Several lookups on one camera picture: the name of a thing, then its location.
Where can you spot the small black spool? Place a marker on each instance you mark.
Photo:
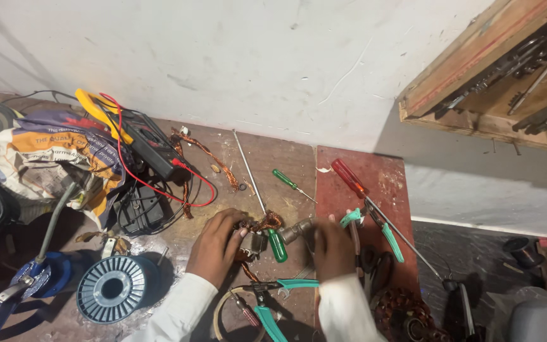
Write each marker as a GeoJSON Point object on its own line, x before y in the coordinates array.
{"type": "Point", "coordinates": [523, 249]}

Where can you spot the wooden wall tool rack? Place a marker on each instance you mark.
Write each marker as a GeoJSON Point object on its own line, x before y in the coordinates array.
{"type": "Point", "coordinates": [492, 61]}

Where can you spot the yellow and black clamp meter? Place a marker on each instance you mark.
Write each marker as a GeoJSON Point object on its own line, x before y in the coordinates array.
{"type": "Point", "coordinates": [152, 145]}

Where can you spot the copper-wound motor stator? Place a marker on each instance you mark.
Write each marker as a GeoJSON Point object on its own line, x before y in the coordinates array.
{"type": "Point", "coordinates": [399, 313]}

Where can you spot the newspaper-wrapped bundle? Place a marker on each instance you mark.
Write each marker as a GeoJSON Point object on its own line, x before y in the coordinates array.
{"type": "Point", "coordinates": [50, 152]}

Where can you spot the small steel spanner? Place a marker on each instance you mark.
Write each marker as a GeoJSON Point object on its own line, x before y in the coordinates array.
{"type": "Point", "coordinates": [302, 274]}

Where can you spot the small motor with copper winding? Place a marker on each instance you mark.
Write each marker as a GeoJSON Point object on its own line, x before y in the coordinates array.
{"type": "Point", "coordinates": [257, 232]}

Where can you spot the person's left fingers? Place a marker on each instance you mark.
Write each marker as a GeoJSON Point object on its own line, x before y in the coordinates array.
{"type": "Point", "coordinates": [236, 223]}

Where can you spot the grey plastic casing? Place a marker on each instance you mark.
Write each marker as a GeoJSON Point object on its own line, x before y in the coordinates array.
{"type": "Point", "coordinates": [544, 320]}

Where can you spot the person's left hand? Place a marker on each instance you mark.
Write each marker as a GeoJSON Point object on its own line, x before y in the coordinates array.
{"type": "Point", "coordinates": [214, 249]}

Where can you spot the person's right hand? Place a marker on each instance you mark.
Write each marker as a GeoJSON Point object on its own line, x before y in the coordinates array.
{"type": "Point", "coordinates": [333, 254]}

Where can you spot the black plastic box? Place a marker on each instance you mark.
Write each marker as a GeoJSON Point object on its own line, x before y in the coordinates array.
{"type": "Point", "coordinates": [140, 209]}

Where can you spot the person's right fingers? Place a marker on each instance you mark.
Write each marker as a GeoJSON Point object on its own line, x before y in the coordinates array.
{"type": "Point", "coordinates": [333, 223]}

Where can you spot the black soldering iron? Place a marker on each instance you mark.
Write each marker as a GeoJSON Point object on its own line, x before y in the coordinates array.
{"type": "Point", "coordinates": [466, 308]}

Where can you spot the steel hammer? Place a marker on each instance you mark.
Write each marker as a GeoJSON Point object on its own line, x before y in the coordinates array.
{"type": "Point", "coordinates": [297, 231]}

